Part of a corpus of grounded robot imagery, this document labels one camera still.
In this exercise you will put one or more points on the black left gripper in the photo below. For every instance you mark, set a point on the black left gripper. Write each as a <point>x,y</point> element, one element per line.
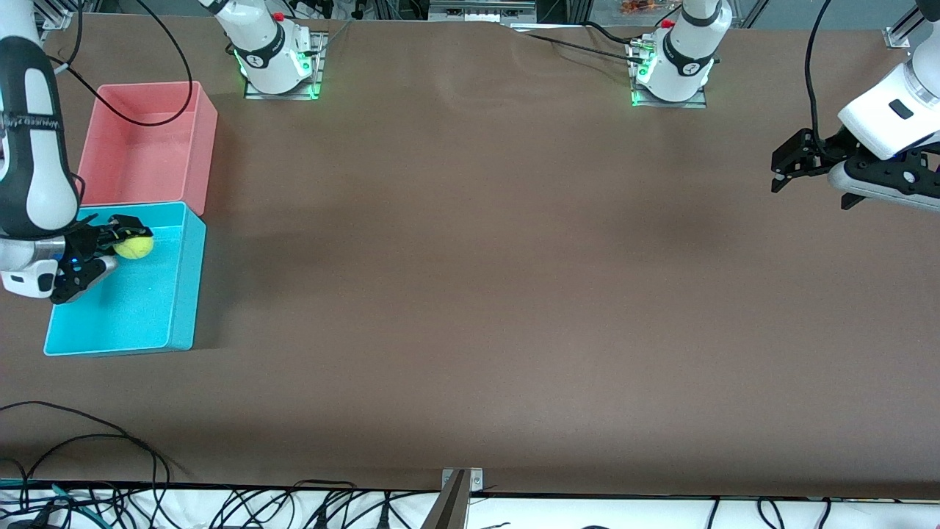
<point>816,151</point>

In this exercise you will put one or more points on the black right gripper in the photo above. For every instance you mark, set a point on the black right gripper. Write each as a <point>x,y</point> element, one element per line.
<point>87,240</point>

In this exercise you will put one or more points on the yellow-green tennis ball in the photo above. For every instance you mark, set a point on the yellow-green tennis ball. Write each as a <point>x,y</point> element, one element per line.
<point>134,247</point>

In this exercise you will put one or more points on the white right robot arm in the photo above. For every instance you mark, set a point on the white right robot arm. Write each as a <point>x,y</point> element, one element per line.
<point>40,147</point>

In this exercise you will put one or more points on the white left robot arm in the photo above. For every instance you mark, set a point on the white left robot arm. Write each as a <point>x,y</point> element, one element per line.
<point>687,59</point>

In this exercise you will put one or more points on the blue plastic bin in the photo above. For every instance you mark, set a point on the blue plastic bin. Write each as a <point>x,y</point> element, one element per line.
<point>132,308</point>

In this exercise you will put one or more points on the pink plastic bin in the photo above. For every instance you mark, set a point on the pink plastic bin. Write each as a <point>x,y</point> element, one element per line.
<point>158,154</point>

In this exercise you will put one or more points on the orange objects pile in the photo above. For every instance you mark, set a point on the orange objects pile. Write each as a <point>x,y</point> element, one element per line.
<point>639,7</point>

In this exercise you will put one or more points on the grey metal device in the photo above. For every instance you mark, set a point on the grey metal device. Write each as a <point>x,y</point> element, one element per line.
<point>477,11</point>

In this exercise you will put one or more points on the grey metal bar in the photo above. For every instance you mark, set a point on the grey metal bar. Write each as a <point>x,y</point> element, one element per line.
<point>448,510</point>

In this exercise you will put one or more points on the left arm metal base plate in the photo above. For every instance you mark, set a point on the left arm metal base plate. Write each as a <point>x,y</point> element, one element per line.
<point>694,103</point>

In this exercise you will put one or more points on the aluminium frame corner bracket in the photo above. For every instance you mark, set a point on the aluminium frame corner bracket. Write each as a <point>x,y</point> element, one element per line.
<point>57,18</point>
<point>896,37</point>

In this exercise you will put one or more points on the small metal bracket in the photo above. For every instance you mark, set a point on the small metal bracket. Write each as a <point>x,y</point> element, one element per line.
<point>477,481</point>

